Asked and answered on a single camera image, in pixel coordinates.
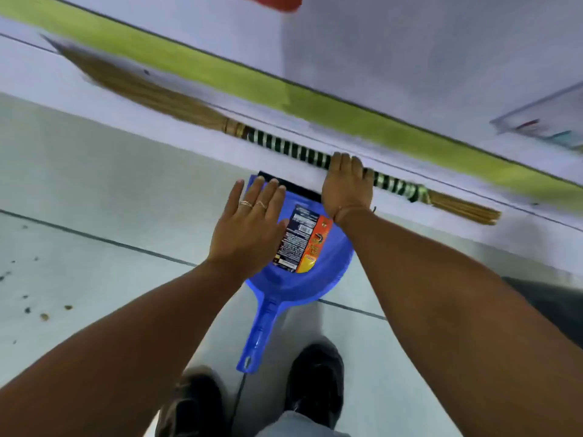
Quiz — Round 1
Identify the person's left hand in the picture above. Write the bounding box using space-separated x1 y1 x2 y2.
207 176 290 280

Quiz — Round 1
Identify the person's right hand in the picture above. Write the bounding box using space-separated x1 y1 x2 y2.
321 152 375 221

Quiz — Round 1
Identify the straw broom with striped handle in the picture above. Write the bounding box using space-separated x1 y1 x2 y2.
43 35 502 225

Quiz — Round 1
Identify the person's left forearm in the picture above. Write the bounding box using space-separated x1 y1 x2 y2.
0 259 249 437

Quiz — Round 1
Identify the person's right forearm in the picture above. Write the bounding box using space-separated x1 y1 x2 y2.
335 208 583 437

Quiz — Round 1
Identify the blue plastic dustpan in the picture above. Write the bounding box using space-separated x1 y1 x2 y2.
236 172 355 374

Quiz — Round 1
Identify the red plastic object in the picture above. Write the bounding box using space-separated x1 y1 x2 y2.
237 0 304 13

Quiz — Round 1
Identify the clear plastic box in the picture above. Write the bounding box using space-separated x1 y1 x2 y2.
489 82 583 153

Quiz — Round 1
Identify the person's right black shoe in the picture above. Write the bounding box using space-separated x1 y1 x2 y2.
285 342 345 428

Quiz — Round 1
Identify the person's black shoe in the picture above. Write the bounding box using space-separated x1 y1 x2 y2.
155 366 228 437
285 342 345 428

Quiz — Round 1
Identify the person's left black shoe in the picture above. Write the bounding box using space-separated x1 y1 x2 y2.
155 366 228 437

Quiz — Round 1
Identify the scattered brown floor debris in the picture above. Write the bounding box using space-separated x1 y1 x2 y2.
0 225 74 324

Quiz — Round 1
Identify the grey trouser leg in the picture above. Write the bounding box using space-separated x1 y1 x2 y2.
255 410 351 437

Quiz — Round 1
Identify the thin wrist thread bracelet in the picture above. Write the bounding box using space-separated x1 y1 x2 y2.
332 204 377 220

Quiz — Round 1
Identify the thin black cable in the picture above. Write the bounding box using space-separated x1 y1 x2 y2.
228 373 249 437

